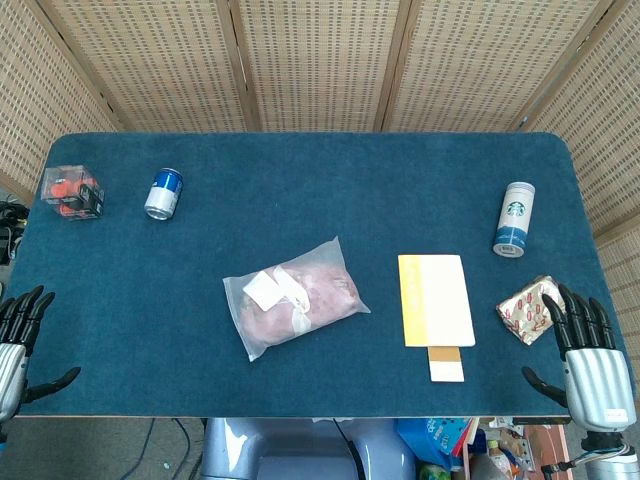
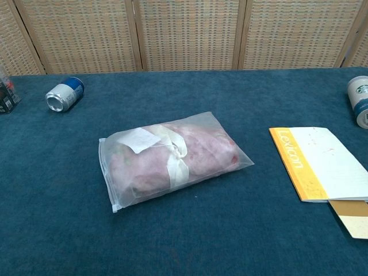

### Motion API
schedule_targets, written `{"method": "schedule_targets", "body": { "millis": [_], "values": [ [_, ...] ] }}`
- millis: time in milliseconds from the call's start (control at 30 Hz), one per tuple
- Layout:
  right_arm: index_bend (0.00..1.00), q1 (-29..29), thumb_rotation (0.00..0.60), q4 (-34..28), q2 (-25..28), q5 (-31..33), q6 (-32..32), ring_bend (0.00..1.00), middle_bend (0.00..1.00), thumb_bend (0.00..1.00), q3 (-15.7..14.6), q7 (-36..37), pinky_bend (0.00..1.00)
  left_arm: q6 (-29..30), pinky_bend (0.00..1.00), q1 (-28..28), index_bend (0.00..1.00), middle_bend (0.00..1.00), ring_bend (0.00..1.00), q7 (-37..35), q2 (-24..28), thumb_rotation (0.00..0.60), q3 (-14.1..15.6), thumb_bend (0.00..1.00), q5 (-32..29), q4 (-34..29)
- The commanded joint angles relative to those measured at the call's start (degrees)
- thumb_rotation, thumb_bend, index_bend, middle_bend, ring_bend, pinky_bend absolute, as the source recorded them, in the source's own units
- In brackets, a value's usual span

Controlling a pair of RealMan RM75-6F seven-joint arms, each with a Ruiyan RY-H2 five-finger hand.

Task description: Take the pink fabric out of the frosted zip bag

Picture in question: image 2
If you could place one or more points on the cream white ribbon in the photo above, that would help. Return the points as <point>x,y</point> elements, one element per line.
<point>179,161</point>

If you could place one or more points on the pink floral clothes bundle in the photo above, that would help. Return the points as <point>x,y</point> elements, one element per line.
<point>207,149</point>

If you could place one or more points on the white paper tag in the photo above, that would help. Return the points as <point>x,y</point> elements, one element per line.
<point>138,139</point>

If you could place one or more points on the translucent plastic zip bag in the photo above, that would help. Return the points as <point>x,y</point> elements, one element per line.
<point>243,164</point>

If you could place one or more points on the woven wicker folding screen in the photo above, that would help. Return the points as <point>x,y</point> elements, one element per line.
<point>187,34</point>

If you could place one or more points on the blue and white soda can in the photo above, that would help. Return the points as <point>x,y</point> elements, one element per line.
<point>67,93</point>

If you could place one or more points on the blue felt table cover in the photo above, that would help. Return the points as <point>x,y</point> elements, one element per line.
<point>86,230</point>

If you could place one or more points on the yellow white Lexicon notebook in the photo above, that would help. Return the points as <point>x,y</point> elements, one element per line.
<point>325,161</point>

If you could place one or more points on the white Starbucks drink can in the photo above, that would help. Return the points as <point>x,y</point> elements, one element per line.
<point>359,97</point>

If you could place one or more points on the clear box with orange toys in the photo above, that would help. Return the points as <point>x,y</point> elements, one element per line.
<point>7,97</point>

